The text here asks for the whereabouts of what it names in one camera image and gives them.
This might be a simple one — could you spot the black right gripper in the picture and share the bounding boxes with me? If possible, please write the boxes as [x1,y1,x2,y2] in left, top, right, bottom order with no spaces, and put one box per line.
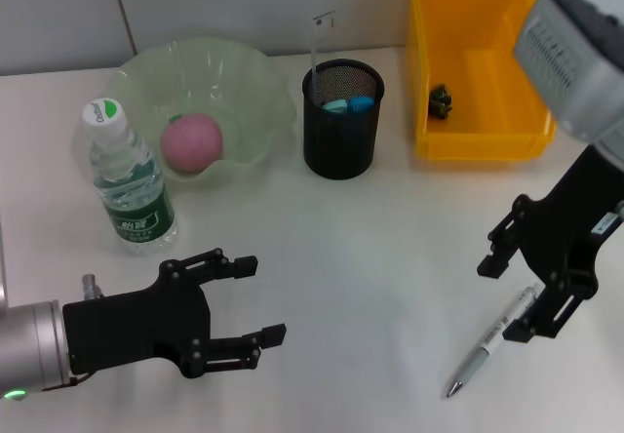
[476,148,624,345]

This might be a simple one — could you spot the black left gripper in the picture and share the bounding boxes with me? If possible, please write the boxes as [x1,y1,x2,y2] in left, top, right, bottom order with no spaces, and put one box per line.
[61,246,289,379]

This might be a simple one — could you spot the white silver ballpoint pen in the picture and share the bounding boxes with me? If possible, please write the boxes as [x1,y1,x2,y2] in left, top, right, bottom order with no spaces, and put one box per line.
[446,284,543,400]

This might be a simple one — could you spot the clear plastic water bottle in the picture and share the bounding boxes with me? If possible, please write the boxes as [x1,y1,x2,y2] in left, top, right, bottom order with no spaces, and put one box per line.
[80,96,179,257]

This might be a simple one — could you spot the pink peach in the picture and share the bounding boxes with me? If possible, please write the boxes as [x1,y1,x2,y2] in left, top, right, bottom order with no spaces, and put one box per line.
[159,113,225,176]

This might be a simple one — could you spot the green plastic wrapper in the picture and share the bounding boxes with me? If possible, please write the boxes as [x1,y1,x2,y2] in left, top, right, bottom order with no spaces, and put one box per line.
[428,83,454,121]

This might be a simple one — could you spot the blue scissors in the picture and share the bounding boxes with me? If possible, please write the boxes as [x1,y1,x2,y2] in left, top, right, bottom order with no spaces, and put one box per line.
[321,94,375,118]

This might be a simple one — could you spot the transparent plastic ruler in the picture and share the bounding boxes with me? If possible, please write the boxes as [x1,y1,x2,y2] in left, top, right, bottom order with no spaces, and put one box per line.
[308,9,337,108]

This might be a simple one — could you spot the black mesh pen holder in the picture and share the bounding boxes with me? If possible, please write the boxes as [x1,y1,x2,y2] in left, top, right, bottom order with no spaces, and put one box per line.
[300,59,386,182]

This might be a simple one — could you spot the green glass fruit bowl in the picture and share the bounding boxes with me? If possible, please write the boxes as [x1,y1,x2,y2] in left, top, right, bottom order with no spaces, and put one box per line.
[72,36,301,193]

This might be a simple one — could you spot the yellow plastic bin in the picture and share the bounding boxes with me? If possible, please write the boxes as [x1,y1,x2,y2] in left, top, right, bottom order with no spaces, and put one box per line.
[407,0,557,164]

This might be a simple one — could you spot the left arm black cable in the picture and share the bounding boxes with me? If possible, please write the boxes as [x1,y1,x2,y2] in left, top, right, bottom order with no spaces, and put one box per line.
[42,372,93,394]

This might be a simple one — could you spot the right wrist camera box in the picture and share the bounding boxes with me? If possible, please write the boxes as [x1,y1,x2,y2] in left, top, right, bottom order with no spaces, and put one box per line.
[512,0,624,144]

